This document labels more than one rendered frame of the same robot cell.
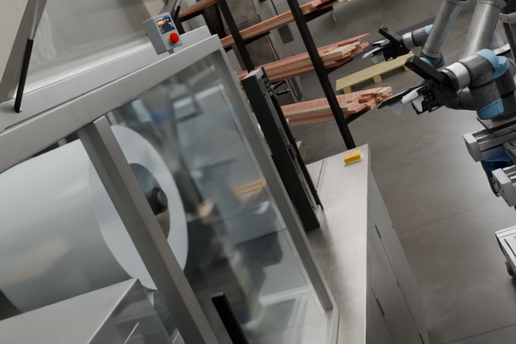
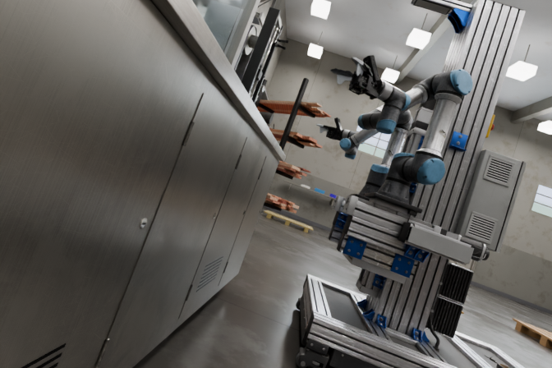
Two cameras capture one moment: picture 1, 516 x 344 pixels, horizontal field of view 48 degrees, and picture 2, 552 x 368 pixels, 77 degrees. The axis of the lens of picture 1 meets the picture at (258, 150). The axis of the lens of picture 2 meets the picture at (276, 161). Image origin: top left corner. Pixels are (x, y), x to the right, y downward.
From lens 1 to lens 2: 0.97 m
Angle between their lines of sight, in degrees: 19
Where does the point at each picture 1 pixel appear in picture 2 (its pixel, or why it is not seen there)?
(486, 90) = (393, 110)
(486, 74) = (399, 101)
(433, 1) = not seen: hidden behind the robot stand
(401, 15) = (319, 215)
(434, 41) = (361, 134)
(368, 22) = (301, 204)
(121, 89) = not seen: outside the picture
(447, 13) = not seen: hidden behind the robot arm
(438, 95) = (370, 82)
